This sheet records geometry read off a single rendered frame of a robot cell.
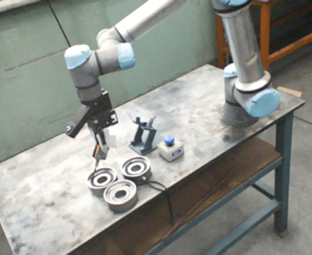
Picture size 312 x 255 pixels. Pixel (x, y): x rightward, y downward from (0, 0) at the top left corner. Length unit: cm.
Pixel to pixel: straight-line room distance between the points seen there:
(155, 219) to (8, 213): 53
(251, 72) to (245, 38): 12
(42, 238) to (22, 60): 169
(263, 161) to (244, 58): 63
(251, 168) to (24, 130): 181
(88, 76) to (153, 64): 215
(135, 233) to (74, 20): 176
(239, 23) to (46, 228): 86
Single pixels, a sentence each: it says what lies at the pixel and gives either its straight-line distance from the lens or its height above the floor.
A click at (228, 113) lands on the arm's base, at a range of 142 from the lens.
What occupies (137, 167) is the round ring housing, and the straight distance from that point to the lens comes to 128.
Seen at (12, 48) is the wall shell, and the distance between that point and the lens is 264.
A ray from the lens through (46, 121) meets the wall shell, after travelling 288.
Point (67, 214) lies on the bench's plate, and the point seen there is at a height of 80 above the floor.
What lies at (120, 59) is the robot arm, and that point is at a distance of 104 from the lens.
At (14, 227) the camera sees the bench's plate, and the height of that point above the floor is 80.
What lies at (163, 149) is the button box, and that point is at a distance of 128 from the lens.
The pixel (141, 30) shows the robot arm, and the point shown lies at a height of 126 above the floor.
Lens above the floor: 163
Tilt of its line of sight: 34 degrees down
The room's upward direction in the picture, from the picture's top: 11 degrees counter-clockwise
